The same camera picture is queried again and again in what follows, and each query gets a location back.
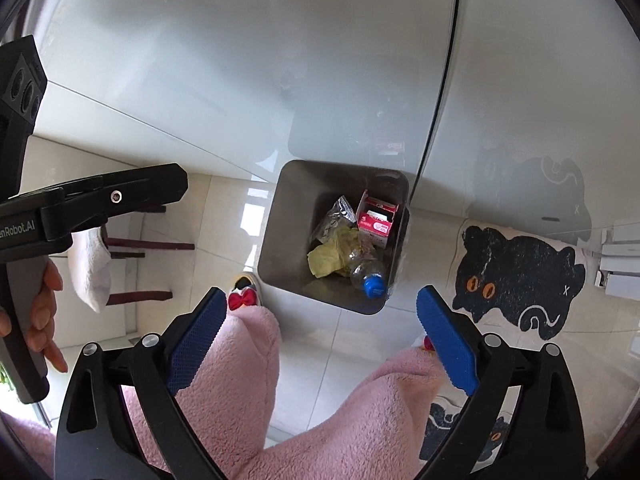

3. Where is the white cushioned wooden stool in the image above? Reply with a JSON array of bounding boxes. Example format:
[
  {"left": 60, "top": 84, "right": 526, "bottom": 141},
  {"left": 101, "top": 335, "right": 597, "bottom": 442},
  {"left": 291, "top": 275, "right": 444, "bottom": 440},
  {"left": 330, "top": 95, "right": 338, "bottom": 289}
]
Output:
[{"left": 66, "top": 224, "right": 195, "bottom": 313}]

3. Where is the red bow slipper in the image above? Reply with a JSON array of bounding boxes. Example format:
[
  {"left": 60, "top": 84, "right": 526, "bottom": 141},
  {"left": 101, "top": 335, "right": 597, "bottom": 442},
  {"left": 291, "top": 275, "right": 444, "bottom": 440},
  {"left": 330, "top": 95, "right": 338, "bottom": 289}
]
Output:
[
  {"left": 412, "top": 334, "right": 435, "bottom": 352},
  {"left": 227, "top": 273, "right": 262, "bottom": 311}
]

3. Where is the person left hand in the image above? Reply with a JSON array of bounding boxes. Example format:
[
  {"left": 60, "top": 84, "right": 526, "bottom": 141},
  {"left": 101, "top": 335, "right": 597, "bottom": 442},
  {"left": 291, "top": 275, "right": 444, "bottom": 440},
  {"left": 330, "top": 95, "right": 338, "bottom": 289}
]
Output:
[{"left": 25, "top": 259, "right": 68, "bottom": 373}]

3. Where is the black trash bin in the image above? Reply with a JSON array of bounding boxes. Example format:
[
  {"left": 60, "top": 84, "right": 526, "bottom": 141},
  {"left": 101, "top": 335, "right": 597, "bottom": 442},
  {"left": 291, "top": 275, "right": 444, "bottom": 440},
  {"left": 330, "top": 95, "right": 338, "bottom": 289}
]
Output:
[{"left": 258, "top": 160, "right": 409, "bottom": 315}]

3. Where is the black cat floor mat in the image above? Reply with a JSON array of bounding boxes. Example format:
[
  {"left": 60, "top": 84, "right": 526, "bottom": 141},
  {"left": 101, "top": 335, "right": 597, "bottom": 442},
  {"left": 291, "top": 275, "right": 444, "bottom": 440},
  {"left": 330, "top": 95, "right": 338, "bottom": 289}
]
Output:
[{"left": 452, "top": 226, "right": 586, "bottom": 340}]

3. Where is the pink white carton box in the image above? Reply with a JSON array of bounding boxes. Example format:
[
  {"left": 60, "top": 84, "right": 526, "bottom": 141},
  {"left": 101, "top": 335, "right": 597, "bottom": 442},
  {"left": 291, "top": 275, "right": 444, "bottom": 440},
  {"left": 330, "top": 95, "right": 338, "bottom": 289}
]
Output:
[{"left": 356, "top": 190, "right": 400, "bottom": 249}]

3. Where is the left red bow slipper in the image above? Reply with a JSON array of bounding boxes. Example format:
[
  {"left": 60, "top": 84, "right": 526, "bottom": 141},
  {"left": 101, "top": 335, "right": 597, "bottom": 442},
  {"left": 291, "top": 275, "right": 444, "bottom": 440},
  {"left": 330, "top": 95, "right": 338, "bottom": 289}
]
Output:
[{"left": 227, "top": 273, "right": 262, "bottom": 311}]

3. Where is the clear plastic bottle blue cap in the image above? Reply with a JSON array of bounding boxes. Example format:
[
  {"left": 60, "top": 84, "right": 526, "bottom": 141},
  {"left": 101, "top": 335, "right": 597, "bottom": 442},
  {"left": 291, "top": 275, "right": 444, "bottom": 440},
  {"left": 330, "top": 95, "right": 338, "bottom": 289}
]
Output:
[{"left": 347, "top": 246, "right": 387, "bottom": 299}]

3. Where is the right red bow slipper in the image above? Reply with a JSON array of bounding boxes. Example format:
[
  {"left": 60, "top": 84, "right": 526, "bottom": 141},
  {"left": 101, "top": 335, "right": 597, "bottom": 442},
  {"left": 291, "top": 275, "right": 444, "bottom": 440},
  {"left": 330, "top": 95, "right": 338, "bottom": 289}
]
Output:
[{"left": 412, "top": 334, "right": 435, "bottom": 352}]

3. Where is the yellow paper wrapper front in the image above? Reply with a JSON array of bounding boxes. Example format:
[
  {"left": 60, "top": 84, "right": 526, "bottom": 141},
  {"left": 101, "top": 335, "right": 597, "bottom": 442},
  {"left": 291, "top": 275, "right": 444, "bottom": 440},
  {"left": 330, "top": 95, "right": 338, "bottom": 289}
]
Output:
[{"left": 307, "top": 226, "right": 359, "bottom": 278}]

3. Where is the pink fleece left leg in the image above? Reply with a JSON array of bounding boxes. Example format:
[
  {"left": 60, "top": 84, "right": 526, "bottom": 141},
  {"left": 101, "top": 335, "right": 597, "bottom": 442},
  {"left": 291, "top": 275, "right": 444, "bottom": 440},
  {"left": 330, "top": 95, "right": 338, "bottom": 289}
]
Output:
[{"left": 0, "top": 303, "right": 283, "bottom": 480}]

